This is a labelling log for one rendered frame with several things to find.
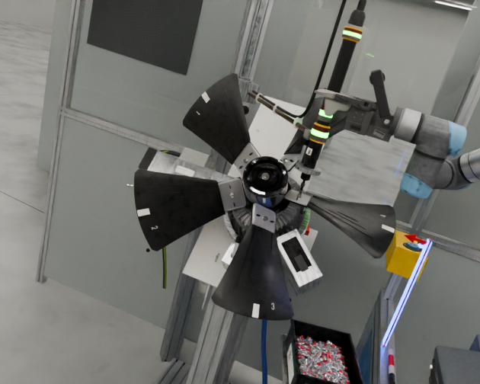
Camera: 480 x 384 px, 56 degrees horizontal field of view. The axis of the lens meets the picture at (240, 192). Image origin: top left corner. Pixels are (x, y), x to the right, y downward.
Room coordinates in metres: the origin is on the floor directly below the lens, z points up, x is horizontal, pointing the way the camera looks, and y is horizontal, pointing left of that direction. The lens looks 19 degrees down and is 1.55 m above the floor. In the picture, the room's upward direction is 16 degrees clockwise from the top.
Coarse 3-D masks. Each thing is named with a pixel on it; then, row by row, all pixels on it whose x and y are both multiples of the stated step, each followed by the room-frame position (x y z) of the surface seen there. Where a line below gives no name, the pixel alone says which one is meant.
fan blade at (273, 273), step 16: (256, 240) 1.06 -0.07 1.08; (272, 240) 1.10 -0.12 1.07; (240, 256) 1.01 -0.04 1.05; (256, 256) 1.03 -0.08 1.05; (272, 256) 1.07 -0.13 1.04; (240, 272) 0.99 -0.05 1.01; (256, 272) 1.01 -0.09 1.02; (272, 272) 1.04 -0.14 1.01; (224, 288) 0.95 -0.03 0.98; (240, 288) 0.96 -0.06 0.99; (256, 288) 0.99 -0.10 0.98; (272, 288) 1.02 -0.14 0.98; (224, 304) 0.93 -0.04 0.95; (240, 304) 0.94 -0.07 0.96; (288, 304) 1.02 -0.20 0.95; (272, 320) 0.96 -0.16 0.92
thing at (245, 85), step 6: (240, 78) 1.77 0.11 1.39; (246, 78) 1.79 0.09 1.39; (240, 84) 1.71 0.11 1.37; (246, 84) 1.69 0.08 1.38; (252, 84) 1.70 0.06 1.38; (240, 90) 1.69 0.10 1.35; (246, 90) 1.69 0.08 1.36; (258, 90) 1.71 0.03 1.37; (246, 96) 1.70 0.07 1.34; (252, 102) 1.71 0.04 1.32
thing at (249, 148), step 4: (248, 144) 1.24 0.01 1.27; (248, 148) 1.24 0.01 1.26; (252, 148) 1.23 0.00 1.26; (244, 152) 1.25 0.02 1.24; (248, 152) 1.24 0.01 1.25; (256, 152) 1.22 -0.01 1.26; (240, 156) 1.26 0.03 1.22; (244, 156) 1.25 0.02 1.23; (248, 156) 1.24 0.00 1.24; (252, 156) 1.23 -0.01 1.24; (256, 156) 1.22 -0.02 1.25; (260, 156) 1.21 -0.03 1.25; (236, 160) 1.26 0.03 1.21; (240, 160) 1.25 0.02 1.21; (248, 160) 1.23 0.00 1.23; (236, 164) 1.26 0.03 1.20; (240, 164) 1.25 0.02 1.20; (244, 164) 1.24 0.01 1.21; (244, 168) 1.24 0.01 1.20; (240, 172) 1.25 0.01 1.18
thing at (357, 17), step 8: (360, 0) 1.16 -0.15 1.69; (360, 8) 1.16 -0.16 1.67; (352, 16) 1.16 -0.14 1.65; (360, 16) 1.15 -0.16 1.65; (360, 24) 1.15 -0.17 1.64; (312, 144) 1.15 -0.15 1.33; (320, 144) 1.15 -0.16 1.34; (312, 152) 1.15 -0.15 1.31; (320, 152) 1.16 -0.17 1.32; (312, 160) 1.15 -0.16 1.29; (312, 168) 1.16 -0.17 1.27; (304, 176) 1.16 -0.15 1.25
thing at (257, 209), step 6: (258, 204) 1.13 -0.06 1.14; (258, 210) 1.12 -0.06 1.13; (264, 210) 1.14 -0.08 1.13; (270, 210) 1.16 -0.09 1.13; (252, 216) 1.09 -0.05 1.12; (258, 216) 1.11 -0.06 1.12; (270, 216) 1.15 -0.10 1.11; (252, 222) 1.08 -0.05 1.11; (258, 222) 1.10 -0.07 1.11; (264, 222) 1.12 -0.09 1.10; (270, 222) 1.14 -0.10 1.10; (264, 228) 1.11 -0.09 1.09; (270, 228) 1.13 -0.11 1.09
